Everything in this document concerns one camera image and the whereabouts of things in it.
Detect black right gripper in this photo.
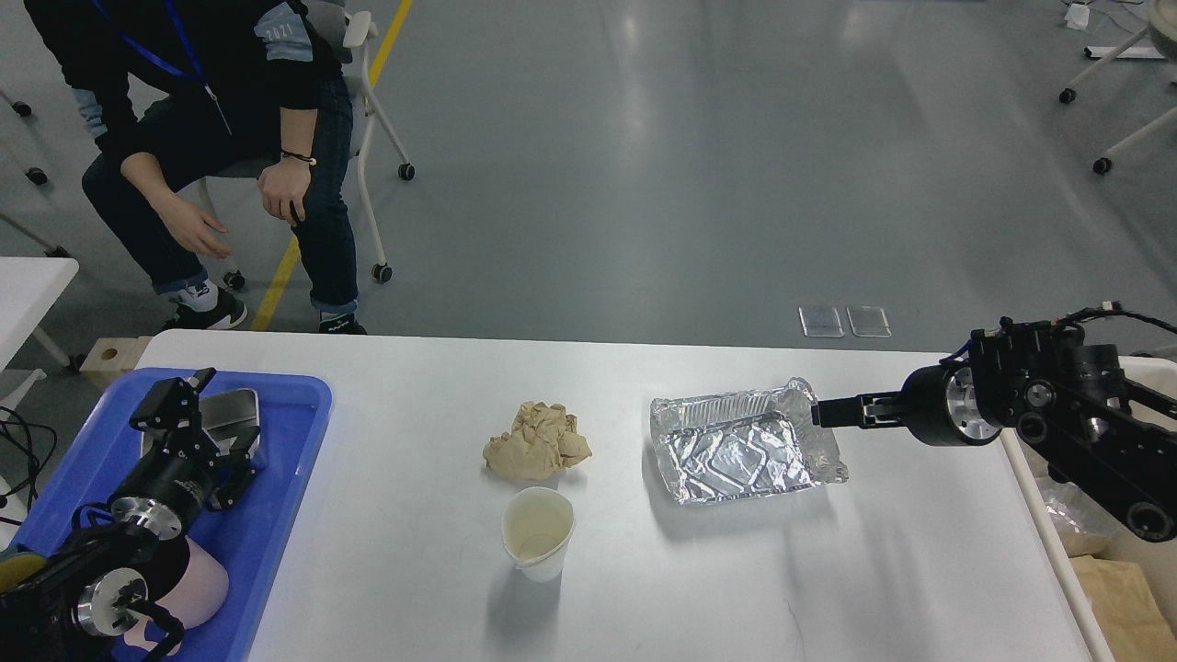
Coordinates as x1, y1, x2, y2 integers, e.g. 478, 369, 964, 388
811, 365, 1000, 446

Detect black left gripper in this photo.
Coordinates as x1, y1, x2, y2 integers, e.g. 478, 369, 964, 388
109, 368, 268, 542

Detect square stainless steel tray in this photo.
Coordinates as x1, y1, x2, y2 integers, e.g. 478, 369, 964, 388
200, 388, 268, 471

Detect aluminium foil tray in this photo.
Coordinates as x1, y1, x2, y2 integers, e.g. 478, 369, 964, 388
650, 378, 850, 507

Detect pink mug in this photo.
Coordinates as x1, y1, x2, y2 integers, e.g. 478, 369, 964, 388
131, 536, 230, 630

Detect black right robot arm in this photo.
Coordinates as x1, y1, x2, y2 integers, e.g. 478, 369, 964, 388
811, 302, 1176, 543

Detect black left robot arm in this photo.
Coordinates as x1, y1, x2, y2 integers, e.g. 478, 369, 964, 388
4, 368, 268, 661

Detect person's right hand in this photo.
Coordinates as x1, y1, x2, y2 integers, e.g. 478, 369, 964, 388
153, 194, 233, 258

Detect person's left hand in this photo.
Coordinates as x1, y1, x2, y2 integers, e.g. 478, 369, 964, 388
257, 155, 313, 229

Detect clear floor plate right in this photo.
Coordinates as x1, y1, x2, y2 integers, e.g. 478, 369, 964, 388
845, 305, 892, 338

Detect clear floor plate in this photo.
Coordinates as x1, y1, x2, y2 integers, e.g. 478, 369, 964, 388
845, 305, 892, 338
798, 305, 845, 338

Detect clear floor plate left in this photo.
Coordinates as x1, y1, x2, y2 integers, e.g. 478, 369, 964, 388
798, 305, 845, 338

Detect blue plastic tray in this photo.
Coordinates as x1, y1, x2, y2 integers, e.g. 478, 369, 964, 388
11, 368, 332, 661

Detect wooden block with hole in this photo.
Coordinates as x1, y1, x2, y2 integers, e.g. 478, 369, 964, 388
79, 336, 152, 392

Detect teal mug yellow inside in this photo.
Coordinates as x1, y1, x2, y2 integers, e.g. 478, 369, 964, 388
0, 550, 47, 594

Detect small white side table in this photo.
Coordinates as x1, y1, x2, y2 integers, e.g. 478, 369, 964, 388
1, 257, 79, 371

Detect crumpled clear plastic in bin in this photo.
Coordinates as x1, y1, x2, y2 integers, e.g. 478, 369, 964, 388
1035, 477, 1124, 558

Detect white plastic bin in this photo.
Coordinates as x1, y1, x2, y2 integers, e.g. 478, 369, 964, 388
998, 353, 1177, 662

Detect crumpled brown paper ball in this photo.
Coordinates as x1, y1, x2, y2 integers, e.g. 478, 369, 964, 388
483, 400, 593, 481

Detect white paper cup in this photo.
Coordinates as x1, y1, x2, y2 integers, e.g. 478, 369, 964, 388
501, 486, 576, 583

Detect brown paper in bin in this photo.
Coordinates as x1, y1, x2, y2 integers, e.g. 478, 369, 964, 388
1070, 554, 1176, 661

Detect seated person in black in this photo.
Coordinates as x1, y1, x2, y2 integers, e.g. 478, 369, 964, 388
24, 1, 364, 335

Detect white rolling chair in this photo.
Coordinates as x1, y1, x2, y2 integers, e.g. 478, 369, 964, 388
195, 1, 415, 291

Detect white rolling stand legs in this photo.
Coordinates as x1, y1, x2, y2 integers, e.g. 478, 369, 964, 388
1057, 0, 1177, 176

